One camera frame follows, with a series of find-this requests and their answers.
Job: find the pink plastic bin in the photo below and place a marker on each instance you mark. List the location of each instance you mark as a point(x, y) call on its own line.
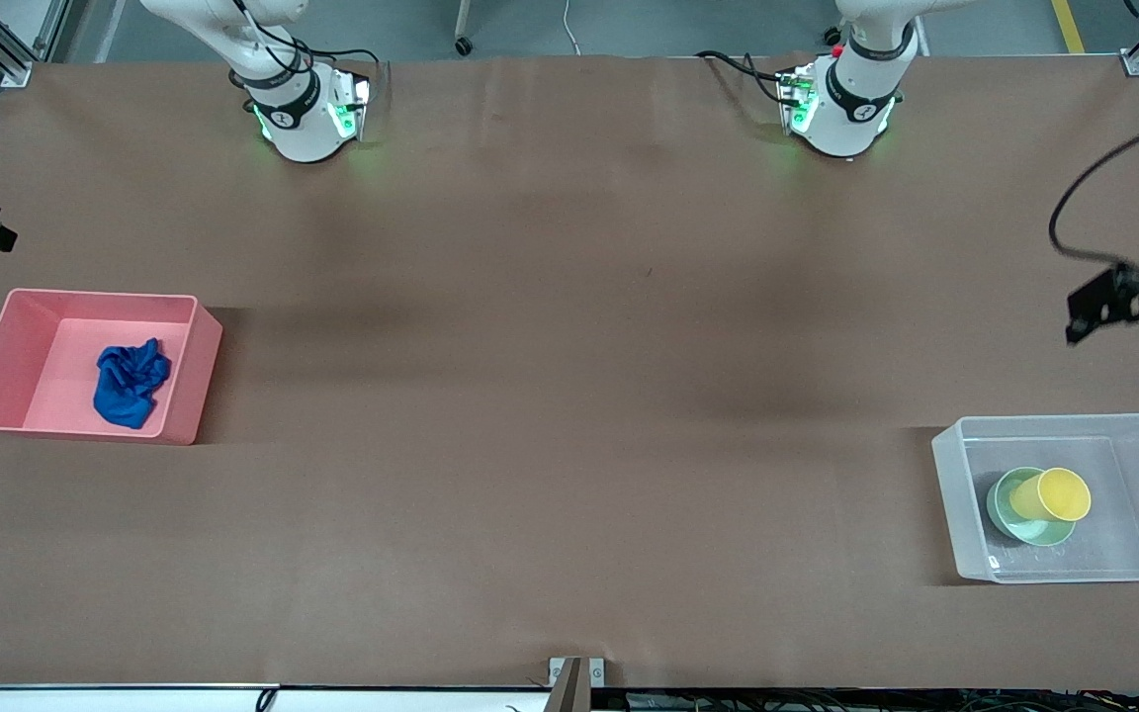
point(65, 336)

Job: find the clear plastic box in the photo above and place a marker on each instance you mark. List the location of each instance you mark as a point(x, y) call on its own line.
point(1074, 440)

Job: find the white stand leg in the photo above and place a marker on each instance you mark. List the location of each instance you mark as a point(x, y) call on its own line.
point(462, 15)

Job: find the pale green bowl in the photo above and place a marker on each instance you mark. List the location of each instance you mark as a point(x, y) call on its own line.
point(1034, 535)

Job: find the yellow plastic cup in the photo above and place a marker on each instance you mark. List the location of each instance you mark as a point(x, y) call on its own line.
point(1064, 494)

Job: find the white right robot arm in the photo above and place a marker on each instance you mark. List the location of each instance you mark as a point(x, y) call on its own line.
point(303, 129)

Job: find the yellow floor tape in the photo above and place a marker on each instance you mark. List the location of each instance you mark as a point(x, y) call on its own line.
point(1067, 25)

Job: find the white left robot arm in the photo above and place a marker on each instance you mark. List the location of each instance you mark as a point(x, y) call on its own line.
point(851, 109)

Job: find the aluminium frame profile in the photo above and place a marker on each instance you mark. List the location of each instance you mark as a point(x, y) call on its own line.
point(11, 67)

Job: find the metal table edge bracket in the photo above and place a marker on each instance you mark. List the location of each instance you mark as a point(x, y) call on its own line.
point(569, 687)

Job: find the blue cloth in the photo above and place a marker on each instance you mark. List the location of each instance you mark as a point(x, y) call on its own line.
point(130, 391)

